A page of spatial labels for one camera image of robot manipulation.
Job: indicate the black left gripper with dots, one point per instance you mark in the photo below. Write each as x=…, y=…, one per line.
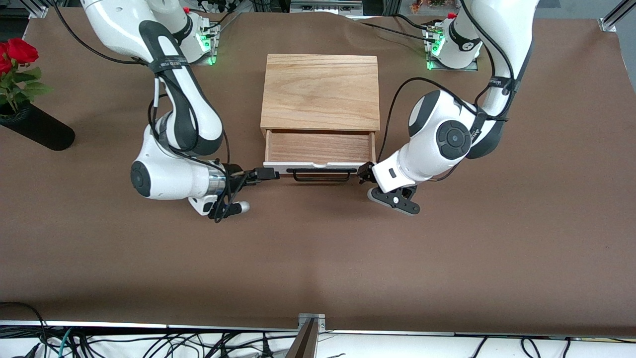
x=366, y=173

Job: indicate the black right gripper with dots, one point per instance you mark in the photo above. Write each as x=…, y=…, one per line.
x=235, y=174

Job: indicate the white-fronted wooden drawer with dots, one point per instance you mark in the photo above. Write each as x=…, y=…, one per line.
x=320, y=146

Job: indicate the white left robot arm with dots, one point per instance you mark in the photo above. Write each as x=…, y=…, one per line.
x=432, y=149

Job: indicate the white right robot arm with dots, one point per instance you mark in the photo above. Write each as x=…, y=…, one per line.
x=169, y=174

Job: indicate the wooden drawer cabinet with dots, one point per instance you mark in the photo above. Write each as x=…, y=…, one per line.
x=320, y=89

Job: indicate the brown table cover sheet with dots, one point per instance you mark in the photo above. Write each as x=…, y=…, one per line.
x=318, y=238

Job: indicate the red artificial roses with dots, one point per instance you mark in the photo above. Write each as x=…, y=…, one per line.
x=20, y=49

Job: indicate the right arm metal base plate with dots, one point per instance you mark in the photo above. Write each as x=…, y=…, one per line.
x=212, y=47

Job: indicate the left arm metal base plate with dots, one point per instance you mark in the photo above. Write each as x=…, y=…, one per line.
x=431, y=49

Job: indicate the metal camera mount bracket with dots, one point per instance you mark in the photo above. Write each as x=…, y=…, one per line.
x=311, y=323

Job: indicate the aluminium frame profile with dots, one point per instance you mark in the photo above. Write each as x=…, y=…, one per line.
x=325, y=6

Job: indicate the aluminium table edge rail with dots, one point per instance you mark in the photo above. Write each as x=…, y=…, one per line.
x=99, y=324

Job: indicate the aluminium corner post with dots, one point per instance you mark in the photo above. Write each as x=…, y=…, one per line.
x=39, y=10
x=616, y=17

